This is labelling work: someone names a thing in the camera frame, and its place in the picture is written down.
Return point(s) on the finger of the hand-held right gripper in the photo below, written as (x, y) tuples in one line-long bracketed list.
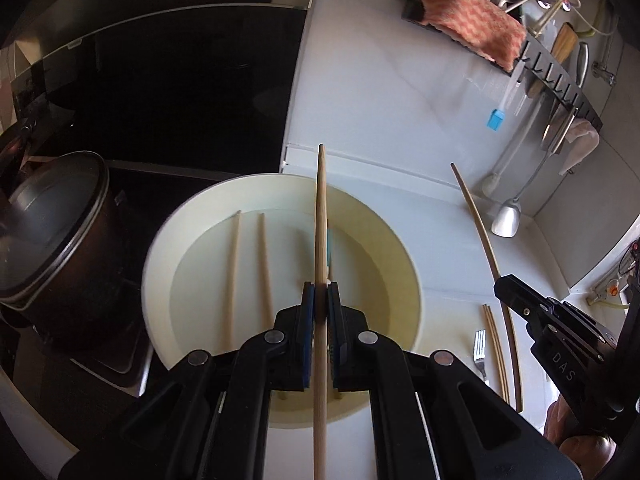
[(520, 297)]

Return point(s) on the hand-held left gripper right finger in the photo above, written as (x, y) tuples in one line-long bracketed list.
[(336, 325)]

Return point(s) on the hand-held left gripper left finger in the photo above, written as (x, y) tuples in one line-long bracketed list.
[(307, 325)]

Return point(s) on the steel fork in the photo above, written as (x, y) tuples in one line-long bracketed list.
[(480, 350)]

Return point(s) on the curved wooden chopstick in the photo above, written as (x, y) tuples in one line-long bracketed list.
[(482, 230)]

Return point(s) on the white round bowl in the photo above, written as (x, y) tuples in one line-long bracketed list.
[(200, 270)]

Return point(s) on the person's right hand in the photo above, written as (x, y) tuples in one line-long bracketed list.
[(575, 452)]

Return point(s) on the gas valve assembly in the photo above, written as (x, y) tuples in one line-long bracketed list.
[(631, 262)]

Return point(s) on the white bottle brush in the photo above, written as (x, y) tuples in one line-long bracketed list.
[(492, 182)]

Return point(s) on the white hanging cloth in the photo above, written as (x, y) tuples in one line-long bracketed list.
[(582, 145)]

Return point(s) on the blue silicone brush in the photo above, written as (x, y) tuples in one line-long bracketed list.
[(495, 120)]

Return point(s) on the black utensil rack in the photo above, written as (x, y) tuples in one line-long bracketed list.
[(575, 97)]

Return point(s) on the black glass cooktop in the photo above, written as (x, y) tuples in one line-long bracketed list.
[(60, 375)]

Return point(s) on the dark pot with glass lid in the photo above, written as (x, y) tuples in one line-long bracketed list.
[(55, 220)]

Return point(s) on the black range hood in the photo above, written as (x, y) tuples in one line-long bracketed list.
[(175, 85)]

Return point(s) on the pink checked cloth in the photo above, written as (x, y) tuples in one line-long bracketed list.
[(470, 20)]

